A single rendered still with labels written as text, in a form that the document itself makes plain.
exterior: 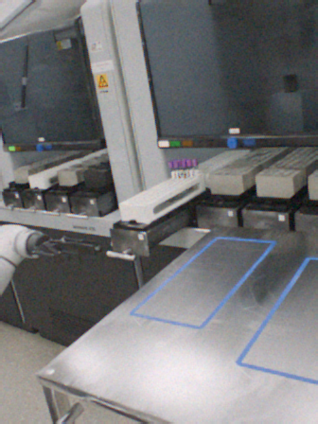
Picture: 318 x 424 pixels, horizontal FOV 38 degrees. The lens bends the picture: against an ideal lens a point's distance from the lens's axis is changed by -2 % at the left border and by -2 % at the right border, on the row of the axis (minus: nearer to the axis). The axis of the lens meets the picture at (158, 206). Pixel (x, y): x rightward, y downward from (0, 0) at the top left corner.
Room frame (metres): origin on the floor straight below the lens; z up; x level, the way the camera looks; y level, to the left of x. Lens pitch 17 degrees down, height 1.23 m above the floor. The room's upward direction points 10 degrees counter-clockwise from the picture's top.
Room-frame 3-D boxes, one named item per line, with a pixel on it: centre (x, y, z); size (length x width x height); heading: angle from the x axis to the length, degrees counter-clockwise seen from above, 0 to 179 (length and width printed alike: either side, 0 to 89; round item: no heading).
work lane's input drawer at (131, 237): (1.42, -0.11, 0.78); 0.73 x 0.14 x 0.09; 139
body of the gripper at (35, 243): (1.33, 0.36, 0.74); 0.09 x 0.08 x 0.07; 49
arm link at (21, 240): (1.38, 0.42, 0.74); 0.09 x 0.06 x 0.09; 139
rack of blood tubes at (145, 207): (1.32, -0.02, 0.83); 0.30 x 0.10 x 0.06; 139
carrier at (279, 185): (1.20, -0.33, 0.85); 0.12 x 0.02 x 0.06; 49
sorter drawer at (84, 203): (1.84, 0.06, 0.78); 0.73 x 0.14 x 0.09; 139
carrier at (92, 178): (1.66, 0.21, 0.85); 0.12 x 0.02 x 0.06; 50
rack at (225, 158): (1.56, -0.23, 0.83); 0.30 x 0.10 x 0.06; 139
